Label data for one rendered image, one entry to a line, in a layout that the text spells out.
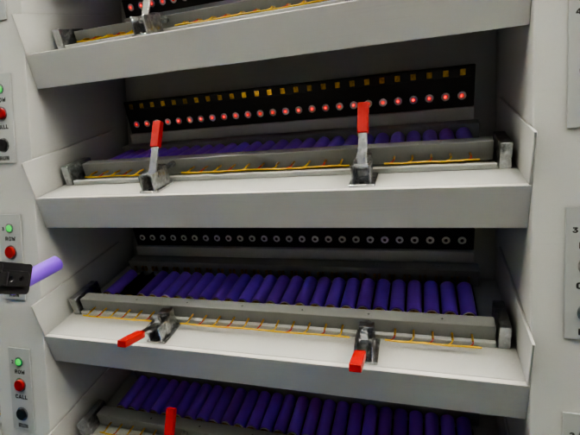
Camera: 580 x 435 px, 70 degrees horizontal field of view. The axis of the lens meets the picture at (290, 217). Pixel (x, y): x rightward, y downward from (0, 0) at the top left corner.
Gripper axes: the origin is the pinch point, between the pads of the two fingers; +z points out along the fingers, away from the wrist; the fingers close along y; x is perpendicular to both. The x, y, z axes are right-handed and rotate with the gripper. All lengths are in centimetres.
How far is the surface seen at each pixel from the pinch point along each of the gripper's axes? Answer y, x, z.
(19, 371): 13.2, 13.3, 16.5
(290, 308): -26.4, 2.0, 17.6
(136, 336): -9.9, 6.0, 10.1
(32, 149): 8.9, -17.4, 8.9
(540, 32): -52, -24, 4
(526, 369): -52, 6, 12
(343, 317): -33.3, 2.6, 16.5
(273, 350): -25.3, 6.9, 14.8
